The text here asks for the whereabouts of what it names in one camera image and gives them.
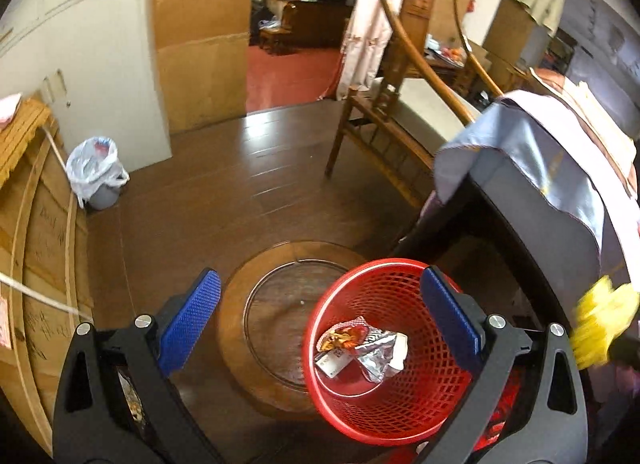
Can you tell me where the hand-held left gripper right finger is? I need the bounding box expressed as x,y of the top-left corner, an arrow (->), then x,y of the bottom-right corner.
415,265 -> 588,464

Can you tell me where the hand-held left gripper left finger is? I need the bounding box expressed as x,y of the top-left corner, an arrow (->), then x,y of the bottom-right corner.
52,268 -> 226,464

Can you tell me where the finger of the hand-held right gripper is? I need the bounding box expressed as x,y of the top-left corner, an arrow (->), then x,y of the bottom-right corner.
606,334 -> 640,362

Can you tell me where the yellow packet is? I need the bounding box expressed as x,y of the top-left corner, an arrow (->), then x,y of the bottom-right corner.
570,275 -> 640,371

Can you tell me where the silver foil snack wrapper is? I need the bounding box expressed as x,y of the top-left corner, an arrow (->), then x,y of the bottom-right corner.
350,326 -> 408,385

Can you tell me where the red mesh waste basket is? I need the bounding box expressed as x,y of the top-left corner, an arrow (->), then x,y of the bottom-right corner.
302,258 -> 523,450

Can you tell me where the orange snack wrapper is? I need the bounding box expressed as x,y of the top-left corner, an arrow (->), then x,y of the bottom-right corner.
316,316 -> 373,352

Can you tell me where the white paper tag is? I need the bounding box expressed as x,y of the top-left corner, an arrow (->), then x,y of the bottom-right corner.
316,349 -> 351,377

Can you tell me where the round wooden turntable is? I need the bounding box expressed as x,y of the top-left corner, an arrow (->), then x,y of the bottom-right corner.
216,240 -> 371,417

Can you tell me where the grey waste bin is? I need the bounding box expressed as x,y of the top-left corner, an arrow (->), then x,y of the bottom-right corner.
82,178 -> 121,211

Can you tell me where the large wooden chest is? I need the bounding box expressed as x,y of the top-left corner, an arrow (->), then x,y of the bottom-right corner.
0,98 -> 96,455

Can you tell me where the bin with white bag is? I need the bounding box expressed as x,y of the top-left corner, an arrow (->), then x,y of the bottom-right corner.
66,136 -> 130,209

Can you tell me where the purple printed blanket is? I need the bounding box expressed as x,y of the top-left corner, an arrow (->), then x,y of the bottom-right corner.
432,91 -> 640,289

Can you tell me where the grey seat cushion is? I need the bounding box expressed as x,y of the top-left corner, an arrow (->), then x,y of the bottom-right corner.
395,78 -> 483,157

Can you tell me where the brown gold pillow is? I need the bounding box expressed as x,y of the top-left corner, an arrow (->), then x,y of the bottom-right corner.
529,66 -> 638,177

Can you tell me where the woven bamboo mat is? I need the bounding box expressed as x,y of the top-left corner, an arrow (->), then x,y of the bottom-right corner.
0,98 -> 53,185

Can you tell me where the wooden armchair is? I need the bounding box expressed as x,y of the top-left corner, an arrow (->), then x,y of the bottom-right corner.
325,0 -> 506,209

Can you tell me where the wooden side table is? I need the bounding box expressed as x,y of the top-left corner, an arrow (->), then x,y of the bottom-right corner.
422,44 -> 501,99

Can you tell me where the white wardrobe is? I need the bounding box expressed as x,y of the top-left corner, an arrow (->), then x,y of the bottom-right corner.
0,0 -> 173,179

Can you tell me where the brown wooden wardrobe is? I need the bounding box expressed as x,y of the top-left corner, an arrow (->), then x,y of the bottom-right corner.
482,0 -> 561,69

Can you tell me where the small wooden stool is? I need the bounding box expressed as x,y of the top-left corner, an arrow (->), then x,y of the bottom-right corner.
259,26 -> 293,55

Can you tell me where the pink floral curtain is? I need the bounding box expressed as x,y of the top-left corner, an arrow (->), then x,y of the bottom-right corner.
336,0 -> 396,102

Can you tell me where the dark wooden cabinet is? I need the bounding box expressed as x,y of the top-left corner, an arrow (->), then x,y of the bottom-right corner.
280,0 -> 353,49

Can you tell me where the black bed frame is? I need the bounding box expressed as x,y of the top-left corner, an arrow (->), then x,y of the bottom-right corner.
390,154 -> 601,395

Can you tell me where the white cord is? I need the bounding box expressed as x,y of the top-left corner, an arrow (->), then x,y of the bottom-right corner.
0,271 -> 93,319

